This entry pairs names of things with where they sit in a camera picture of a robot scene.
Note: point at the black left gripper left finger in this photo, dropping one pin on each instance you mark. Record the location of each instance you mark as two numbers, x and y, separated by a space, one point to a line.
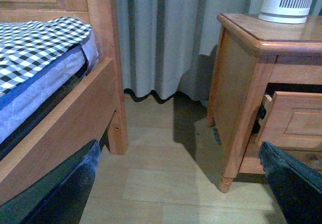
61 195

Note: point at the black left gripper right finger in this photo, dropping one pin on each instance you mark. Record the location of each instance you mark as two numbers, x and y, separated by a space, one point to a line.
295 185

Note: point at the wooden drawer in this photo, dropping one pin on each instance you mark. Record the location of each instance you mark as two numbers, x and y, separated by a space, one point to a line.
293 121
251 163

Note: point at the blue grey mattress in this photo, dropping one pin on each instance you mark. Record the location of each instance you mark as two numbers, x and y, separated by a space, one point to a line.
23 100

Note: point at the wooden nightstand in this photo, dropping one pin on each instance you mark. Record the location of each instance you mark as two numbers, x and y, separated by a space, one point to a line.
256 58

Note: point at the black white checkered sheet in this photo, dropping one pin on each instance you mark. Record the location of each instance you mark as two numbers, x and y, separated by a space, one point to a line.
27 47

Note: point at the white ribbed air purifier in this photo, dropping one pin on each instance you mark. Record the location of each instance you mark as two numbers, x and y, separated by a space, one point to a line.
285 11

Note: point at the grey curtain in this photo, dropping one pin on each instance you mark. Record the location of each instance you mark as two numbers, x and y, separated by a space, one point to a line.
169 46

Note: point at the wooden bed frame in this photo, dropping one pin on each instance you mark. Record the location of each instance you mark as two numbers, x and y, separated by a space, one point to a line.
93 108

